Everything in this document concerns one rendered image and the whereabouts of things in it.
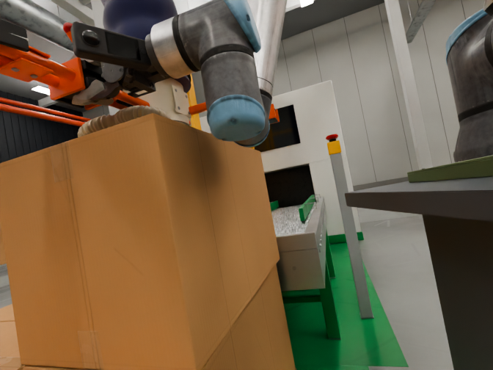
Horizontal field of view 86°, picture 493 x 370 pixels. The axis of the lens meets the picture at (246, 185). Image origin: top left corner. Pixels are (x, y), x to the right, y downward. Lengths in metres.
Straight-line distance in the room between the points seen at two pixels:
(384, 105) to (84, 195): 10.03
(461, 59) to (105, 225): 0.74
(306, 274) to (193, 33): 0.87
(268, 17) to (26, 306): 0.74
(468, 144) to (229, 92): 0.48
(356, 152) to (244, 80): 9.55
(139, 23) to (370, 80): 9.86
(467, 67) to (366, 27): 10.47
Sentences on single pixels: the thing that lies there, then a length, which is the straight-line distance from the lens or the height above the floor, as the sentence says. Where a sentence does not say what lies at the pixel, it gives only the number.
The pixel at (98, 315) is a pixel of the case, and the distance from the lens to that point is 0.56.
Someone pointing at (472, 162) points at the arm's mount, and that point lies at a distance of 0.65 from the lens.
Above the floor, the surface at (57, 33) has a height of 4.84.
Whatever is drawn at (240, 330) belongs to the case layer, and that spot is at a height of 0.51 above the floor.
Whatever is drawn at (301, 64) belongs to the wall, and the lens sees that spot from 10.75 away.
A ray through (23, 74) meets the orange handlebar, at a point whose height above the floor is 1.06.
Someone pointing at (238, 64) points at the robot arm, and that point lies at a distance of 0.43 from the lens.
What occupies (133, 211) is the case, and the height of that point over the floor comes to 0.80.
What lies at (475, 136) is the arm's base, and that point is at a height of 0.83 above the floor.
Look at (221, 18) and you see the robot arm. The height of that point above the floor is 1.06.
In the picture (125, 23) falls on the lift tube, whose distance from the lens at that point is 0.86.
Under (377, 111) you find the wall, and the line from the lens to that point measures 10.20.
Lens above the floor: 0.80
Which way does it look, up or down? 2 degrees up
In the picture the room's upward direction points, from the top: 10 degrees counter-clockwise
